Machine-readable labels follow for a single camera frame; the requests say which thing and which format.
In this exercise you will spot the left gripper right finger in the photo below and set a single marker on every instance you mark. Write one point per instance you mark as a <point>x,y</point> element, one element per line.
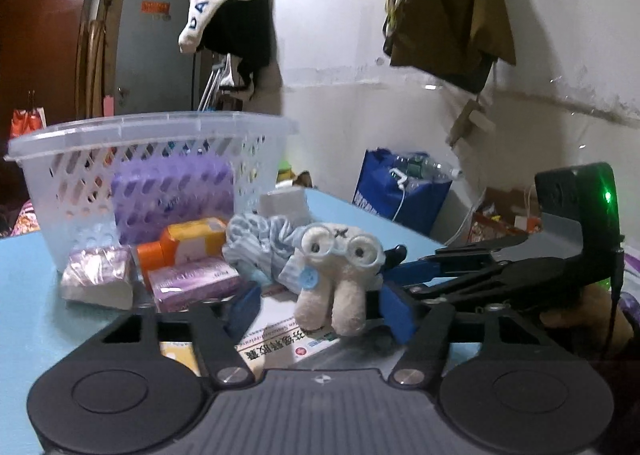
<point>423,330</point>

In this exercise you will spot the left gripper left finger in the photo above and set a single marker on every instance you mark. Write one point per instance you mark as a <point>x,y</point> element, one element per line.
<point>216,328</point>

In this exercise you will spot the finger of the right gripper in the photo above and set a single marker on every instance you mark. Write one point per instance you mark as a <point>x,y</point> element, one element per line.
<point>445,262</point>
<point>497,248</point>

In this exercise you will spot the orange capped bottle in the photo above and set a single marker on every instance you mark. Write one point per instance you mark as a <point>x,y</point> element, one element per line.
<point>181,243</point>

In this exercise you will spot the right hand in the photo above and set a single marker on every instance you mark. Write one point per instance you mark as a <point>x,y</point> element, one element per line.
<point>597,314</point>

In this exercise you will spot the printed white booklet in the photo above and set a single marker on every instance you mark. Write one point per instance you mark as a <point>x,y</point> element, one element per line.
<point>275,340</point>

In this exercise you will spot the blue shopping bag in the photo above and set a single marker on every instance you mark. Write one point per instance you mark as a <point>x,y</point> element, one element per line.
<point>408,188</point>

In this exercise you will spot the flat purple tissue pack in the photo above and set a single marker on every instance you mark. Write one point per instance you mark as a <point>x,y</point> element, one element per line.
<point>176,288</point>

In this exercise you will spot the white plush toy with glasses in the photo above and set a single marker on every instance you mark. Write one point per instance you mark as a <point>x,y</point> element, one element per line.
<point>340,265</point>

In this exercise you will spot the blue striped cloth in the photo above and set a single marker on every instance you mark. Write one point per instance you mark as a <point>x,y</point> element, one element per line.
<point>263,250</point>

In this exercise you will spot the large purple tissue pack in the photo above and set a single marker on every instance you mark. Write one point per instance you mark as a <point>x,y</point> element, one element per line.
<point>150,195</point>

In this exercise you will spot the clear plastic perforated basket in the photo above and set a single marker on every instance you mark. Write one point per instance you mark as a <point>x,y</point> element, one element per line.
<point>110,180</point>

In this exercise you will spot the olive hanging coat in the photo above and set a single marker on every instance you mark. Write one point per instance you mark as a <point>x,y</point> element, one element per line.
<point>457,41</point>

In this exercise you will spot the grey door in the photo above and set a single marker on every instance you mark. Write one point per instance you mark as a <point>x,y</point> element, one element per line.
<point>151,74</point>

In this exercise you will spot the red white hanging bag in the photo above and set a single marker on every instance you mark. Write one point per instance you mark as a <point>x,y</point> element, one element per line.
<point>29,120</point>

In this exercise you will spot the white black hanging jacket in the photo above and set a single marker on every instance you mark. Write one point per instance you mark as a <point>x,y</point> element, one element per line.
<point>239,30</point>

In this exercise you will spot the dark red wooden wardrobe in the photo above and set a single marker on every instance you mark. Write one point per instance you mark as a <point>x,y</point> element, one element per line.
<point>39,49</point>

